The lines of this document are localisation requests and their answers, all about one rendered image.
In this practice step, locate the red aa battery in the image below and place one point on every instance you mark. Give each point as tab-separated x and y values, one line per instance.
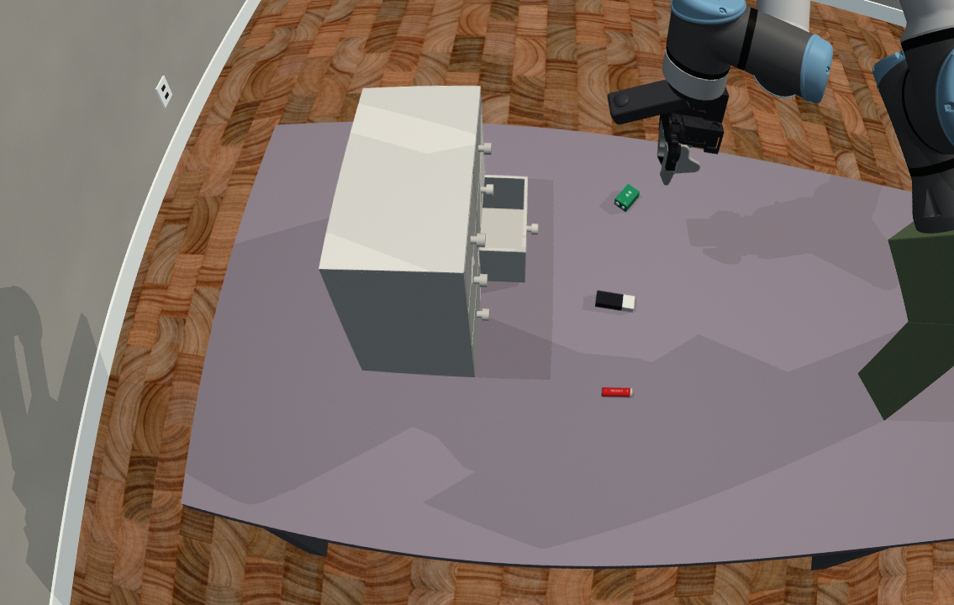
616	392

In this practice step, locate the green nine-volt battery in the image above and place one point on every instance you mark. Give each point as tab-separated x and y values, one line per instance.
626	198

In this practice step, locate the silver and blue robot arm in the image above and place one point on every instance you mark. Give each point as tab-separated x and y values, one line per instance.
704	36

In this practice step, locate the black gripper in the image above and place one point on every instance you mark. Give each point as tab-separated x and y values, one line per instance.
702	118

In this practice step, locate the white drawer with knob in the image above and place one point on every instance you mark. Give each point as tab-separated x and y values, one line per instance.
486	148
480	240

